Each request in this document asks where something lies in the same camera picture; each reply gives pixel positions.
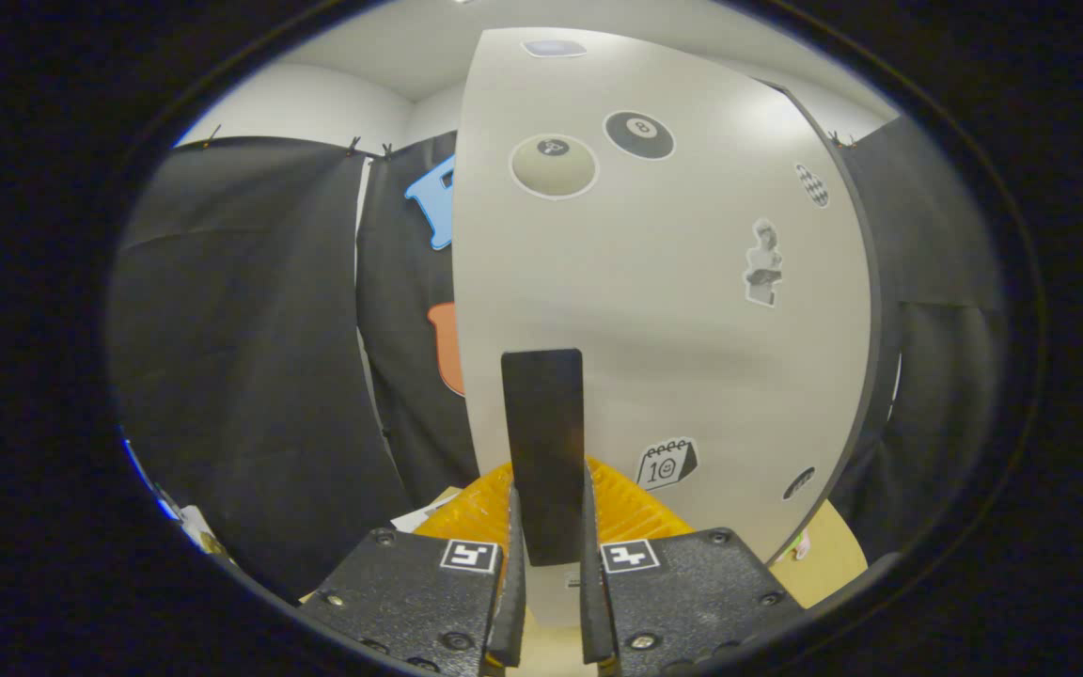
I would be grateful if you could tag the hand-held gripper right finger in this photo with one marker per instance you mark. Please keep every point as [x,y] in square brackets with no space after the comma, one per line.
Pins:
[595,611]

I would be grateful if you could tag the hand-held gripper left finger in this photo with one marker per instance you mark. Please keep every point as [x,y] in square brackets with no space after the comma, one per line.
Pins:
[511,621]

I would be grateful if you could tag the white book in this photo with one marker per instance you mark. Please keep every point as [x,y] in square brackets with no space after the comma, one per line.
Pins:
[424,515]

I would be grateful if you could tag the colourful printed sheet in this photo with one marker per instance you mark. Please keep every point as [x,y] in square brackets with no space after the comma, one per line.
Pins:
[203,536]

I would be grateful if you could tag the black backdrop cloth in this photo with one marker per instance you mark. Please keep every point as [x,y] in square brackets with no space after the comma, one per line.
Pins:
[241,376]

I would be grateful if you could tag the blue and white panel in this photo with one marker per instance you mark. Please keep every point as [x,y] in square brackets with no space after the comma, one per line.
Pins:
[147,480]

